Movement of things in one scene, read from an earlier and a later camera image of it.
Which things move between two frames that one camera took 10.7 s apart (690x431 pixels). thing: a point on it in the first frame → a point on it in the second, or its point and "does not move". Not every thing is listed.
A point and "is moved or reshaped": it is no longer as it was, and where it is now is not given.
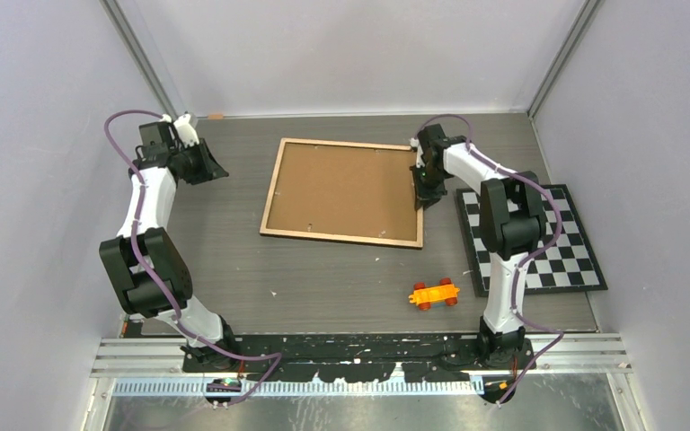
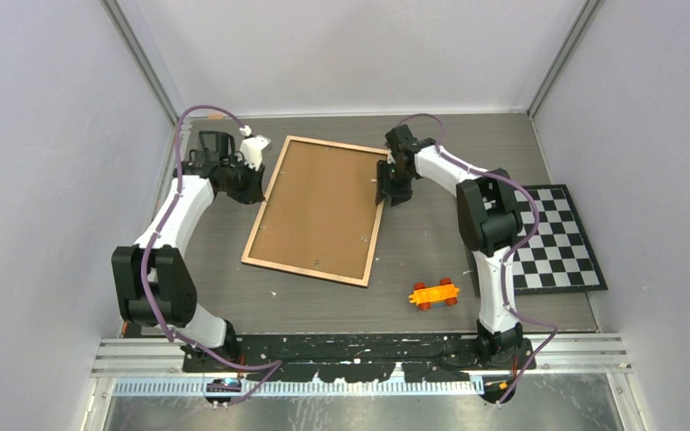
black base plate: (421, 356) does not move
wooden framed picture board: (347, 191) is moved or reshaped
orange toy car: (425, 295) does not move
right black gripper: (425, 197) → (400, 195)
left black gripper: (210, 169) → (253, 194)
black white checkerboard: (569, 264) does not move
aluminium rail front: (582, 356) does not move
